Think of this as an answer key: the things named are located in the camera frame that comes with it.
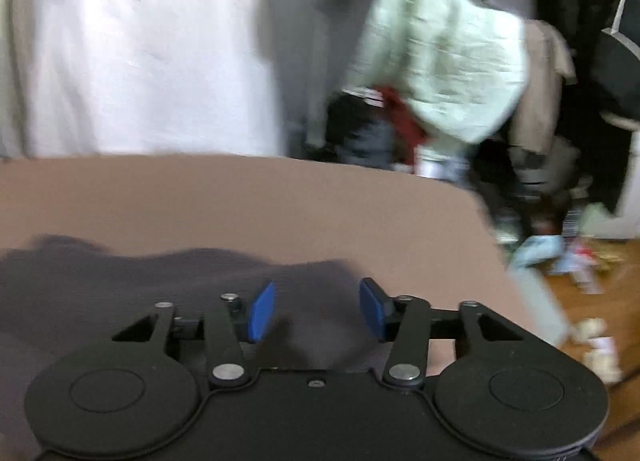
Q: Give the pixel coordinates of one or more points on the white curtain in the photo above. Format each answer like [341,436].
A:
[130,51]

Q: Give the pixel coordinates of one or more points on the red cloth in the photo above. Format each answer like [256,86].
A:
[402,116]

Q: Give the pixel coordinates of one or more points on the grey knitted sweater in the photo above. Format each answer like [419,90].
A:
[100,291]

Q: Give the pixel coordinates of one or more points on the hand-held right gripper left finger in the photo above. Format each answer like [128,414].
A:
[262,313]

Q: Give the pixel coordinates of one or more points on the crumpled white paper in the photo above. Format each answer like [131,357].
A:
[600,348]

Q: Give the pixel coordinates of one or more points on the light blue cloth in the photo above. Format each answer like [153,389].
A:
[537,251]

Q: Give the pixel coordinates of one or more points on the beige hanging garment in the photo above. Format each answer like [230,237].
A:
[542,86]

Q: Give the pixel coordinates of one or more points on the black jacket with white piping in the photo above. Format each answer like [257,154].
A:
[617,66]

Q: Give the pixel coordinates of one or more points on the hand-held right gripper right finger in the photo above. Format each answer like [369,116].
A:
[374,311]

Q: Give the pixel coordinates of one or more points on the pale green quilted garment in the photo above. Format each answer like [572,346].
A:
[450,66]

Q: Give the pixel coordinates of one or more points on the dark clothes pile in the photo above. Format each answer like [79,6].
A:
[357,126]

